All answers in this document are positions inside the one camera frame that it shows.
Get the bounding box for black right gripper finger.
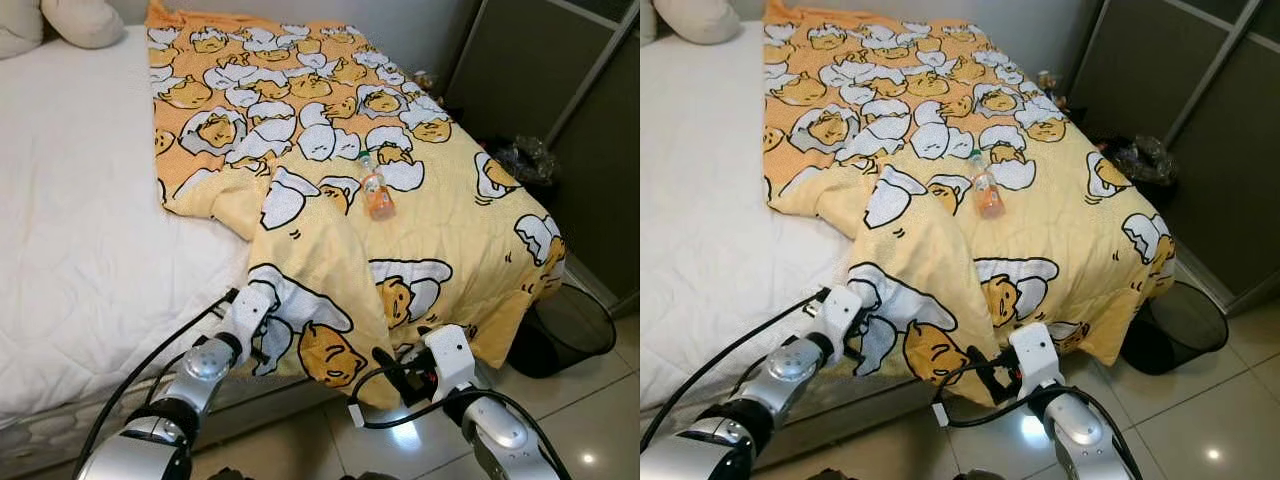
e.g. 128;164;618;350
371;346;411;387
964;344;1002;386

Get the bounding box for yellow cartoon egg blanket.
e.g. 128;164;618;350
144;0;569;412
761;0;1180;408

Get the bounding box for grey patterned mattress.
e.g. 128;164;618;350
640;368;946;471
0;372;339;479

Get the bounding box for black mesh waste bin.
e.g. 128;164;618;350
1119;279;1230;377
504;282;619;380

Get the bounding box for orange drink plastic bottle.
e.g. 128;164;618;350
357;151;398;222
967;149;1008;222

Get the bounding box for white quilted bed sheet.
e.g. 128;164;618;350
0;24;263;429
640;24;863;413

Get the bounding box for bin with black bag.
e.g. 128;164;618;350
486;134;559;193
1099;134;1180;193

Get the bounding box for dark grey sliding wardrobe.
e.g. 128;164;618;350
1064;0;1280;317
444;0;641;313

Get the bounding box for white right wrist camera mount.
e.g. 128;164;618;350
419;323;480;397
1006;321;1067;394

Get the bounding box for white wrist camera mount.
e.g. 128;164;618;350
813;284;870;348
419;323;480;397
221;282;282;348
1006;321;1067;394

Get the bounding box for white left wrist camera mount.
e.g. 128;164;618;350
221;282;282;348
813;284;870;348

